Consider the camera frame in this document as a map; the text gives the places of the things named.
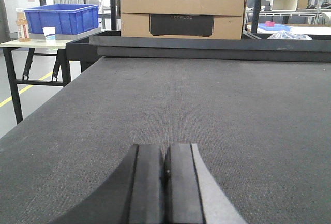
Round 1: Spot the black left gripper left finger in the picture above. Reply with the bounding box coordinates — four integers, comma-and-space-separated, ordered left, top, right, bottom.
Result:
54, 144, 164, 223

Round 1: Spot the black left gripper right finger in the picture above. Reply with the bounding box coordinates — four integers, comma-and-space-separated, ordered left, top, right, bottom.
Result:
164, 144, 246, 223

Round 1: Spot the black conveyor belt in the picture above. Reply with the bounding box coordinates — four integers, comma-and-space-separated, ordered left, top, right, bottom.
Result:
1, 58, 330, 223

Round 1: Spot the small pink block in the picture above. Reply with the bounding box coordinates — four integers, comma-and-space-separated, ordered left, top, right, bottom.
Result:
265, 21, 275, 27

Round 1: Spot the blue plastic bin on table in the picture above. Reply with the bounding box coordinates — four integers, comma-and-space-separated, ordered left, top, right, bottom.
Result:
24, 4, 99, 35

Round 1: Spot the white plastic bin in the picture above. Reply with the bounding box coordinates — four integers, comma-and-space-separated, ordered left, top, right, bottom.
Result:
266, 0, 298, 12

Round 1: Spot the beige folding table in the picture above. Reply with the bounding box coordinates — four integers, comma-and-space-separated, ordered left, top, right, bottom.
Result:
0, 27, 102, 125

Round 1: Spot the crumpled clear plastic bag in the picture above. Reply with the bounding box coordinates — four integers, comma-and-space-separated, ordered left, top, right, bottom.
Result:
267, 30, 312, 40

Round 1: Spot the white paper cup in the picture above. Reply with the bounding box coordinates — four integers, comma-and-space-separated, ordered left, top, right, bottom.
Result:
42, 27, 56, 44

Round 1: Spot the large cardboard box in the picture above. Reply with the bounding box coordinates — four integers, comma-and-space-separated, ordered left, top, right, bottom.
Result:
119, 0, 245, 40

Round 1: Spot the blue flat tray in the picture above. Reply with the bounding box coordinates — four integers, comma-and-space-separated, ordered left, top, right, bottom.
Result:
258, 23, 292, 32

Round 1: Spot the orange drink bottle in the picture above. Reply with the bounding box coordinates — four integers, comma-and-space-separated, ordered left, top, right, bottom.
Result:
16, 8, 30, 42

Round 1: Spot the metal shelving rack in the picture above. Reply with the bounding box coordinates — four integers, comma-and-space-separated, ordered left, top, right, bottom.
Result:
260, 9, 330, 35

